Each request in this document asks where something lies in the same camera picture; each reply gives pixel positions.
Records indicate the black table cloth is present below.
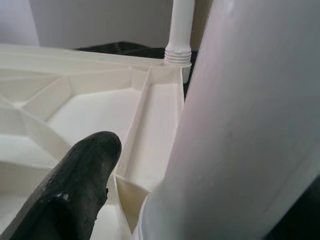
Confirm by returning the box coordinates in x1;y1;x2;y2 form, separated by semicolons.
72;41;210;101

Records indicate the white plastic table leg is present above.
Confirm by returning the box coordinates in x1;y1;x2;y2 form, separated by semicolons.
163;0;193;68
129;0;320;240

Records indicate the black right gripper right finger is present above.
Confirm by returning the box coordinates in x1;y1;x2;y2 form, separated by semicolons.
262;172;320;240

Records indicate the white plastic table top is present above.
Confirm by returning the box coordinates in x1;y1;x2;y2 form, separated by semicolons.
0;43;193;240

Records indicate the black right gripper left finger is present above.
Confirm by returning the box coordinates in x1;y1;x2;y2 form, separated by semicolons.
8;131;123;240

